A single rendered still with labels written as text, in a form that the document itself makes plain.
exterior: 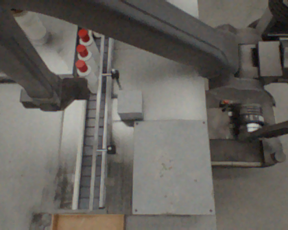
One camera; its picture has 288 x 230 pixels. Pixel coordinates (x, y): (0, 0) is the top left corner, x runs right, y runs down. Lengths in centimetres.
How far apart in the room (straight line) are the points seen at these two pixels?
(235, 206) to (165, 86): 109
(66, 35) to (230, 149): 116
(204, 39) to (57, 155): 86
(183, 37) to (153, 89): 78
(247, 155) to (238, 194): 34
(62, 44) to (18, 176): 60
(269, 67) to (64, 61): 92
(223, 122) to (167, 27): 140
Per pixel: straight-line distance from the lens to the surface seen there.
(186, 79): 109
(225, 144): 164
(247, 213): 189
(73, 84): 75
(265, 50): 41
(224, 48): 36
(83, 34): 94
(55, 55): 119
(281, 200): 197
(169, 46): 30
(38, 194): 108
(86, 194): 96
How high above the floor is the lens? 180
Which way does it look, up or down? 71 degrees down
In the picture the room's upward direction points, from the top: 12 degrees counter-clockwise
